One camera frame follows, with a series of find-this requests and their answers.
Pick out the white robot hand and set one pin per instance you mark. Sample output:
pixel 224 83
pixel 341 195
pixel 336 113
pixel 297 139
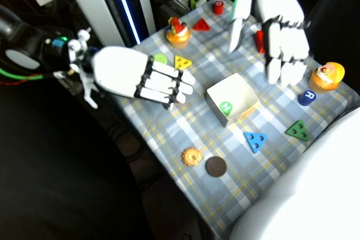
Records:
pixel 118 68
pixel 278 1

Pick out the green cylinder block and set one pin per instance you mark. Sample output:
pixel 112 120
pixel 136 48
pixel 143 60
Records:
pixel 225 108

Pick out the red cylinder block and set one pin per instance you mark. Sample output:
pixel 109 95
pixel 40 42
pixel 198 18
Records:
pixel 218 7

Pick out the white paper box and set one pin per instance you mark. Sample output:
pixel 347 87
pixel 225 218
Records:
pixel 239 89

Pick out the blue round R block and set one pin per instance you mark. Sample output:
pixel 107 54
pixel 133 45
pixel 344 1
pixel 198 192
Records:
pixel 307 98

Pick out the green round disc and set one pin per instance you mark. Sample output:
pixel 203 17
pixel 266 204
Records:
pixel 161 58

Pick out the red rectangular block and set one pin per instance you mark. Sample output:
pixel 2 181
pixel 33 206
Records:
pixel 260 41

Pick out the yellow triangle block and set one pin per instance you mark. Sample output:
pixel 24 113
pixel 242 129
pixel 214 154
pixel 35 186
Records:
pixel 182 62

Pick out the toy cupcake with strawberry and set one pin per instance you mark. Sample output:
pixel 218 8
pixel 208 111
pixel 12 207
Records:
pixel 178 36

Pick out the small white charger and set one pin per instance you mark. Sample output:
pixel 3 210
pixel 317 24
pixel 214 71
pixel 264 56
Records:
pixel 202 1

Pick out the red triangle block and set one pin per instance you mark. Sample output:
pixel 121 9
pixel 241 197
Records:
pixel 201 25

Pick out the green plug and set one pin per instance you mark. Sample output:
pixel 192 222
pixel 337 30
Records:
pixel 193 2

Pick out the toy cupcake with yellow cream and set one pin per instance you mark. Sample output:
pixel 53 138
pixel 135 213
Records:
pixel 326 78

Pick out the white power strip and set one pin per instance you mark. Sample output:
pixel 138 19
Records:
pixel 181 0

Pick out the blue plaid tablecloth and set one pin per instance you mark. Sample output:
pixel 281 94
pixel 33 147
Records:
pixel 197 133

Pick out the flower-shaped toy biscuit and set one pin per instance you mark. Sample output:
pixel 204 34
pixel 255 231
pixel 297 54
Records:
pixel 191 156

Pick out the green triangle block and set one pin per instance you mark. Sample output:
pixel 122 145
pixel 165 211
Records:
pixel 298 131

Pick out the round chocolate toy biscuit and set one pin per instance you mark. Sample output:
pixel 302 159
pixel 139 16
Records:
pixel 216 167

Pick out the blue triangle block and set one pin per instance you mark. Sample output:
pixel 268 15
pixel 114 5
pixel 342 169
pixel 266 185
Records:
pixel 254 140

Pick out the white rounded robot shell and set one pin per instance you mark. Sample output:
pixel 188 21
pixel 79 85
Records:
pixel 309 195

